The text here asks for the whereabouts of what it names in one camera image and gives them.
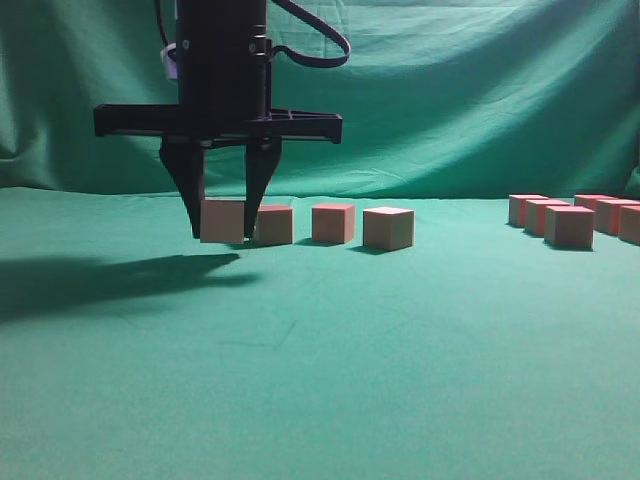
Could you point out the green cloth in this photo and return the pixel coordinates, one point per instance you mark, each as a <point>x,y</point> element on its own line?
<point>129,350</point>

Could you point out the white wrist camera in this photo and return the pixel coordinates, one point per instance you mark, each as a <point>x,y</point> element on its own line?
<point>168,61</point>

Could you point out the pink cube placed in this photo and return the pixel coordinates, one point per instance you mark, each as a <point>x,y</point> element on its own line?
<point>569,227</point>
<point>388,228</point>
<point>333,223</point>
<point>222,221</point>
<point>274,225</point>

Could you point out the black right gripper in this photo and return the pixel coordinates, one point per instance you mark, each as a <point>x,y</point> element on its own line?
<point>224,95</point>

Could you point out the pink cube column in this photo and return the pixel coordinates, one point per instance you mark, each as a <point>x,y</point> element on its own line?
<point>629,224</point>
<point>607,214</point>
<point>516,214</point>
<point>535,214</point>
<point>590,201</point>

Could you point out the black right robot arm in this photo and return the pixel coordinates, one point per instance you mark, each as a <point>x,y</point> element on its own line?
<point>217,21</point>

